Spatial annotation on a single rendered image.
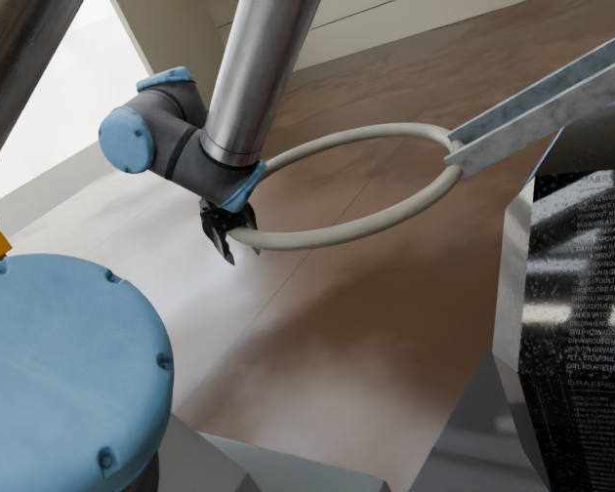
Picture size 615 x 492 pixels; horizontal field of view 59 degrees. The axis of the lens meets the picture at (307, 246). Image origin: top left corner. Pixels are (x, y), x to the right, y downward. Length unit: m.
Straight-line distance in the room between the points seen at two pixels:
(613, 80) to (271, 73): 0.52
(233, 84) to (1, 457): 0.49
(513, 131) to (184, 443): 0.68
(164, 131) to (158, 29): 7.95
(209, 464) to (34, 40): 0.42
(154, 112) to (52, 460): 0.59
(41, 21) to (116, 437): 0.27
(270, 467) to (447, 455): 1.07
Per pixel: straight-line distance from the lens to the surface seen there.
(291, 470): 0.71
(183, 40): 9.00
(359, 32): 8.20
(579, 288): 1.02
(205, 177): 0.79
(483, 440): 1.75
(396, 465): 1.78
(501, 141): 0.96
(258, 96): 0.69
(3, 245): 1.69
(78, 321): 0.36
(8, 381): 0.34
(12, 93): 0.43
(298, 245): 0.88
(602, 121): 1.24
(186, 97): 0.92
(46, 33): 0.44
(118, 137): 0.82
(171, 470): 0.61
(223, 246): 1.04
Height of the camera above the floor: 1.35
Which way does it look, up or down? 26 degrees down
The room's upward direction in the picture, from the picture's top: 25 degrees counter-clockwise
